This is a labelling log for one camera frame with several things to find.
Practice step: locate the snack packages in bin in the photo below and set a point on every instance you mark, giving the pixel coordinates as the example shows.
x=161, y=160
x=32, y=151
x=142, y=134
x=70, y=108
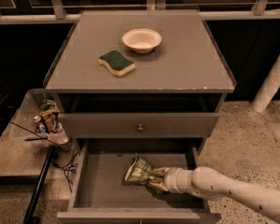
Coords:
x=47, y=120

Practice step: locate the open grey middle drawer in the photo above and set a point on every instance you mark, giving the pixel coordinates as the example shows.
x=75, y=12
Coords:
x=101, y=196

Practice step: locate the grey wooden drawer cabinet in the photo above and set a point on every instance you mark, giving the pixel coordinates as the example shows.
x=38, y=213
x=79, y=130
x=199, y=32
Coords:
x=183, y=74

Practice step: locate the black floor rail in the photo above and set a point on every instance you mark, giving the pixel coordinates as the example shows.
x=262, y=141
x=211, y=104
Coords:
x=29, y=217

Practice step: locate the green and yellow sponge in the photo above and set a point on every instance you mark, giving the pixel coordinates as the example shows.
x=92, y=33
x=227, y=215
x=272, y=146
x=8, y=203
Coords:
x=116, y=63

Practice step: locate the round metal drawer knob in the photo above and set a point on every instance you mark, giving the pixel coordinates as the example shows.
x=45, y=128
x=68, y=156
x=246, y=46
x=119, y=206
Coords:
x=140, y=128

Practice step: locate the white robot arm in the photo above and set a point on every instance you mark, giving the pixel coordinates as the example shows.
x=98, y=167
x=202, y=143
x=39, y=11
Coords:
x=205, y=182

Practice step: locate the white ceramic bowl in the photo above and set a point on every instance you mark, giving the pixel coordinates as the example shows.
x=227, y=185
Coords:
x=142, y=40

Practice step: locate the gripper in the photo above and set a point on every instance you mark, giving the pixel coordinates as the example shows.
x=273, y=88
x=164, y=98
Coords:
x=172, y=180

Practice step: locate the green jalapeno chip bag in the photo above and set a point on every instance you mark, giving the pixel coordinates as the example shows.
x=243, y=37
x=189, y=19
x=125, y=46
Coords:
x=139, y=172

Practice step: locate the white window frame railing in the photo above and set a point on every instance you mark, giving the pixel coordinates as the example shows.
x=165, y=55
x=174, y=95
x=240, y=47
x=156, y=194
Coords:
x=68, y=11

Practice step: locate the closed grey top drawer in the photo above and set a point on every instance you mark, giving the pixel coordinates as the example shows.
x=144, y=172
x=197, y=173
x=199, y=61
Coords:
x=123, y=125

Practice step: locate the white diagonal support post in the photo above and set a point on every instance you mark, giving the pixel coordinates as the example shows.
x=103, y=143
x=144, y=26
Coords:
x=268, y=89

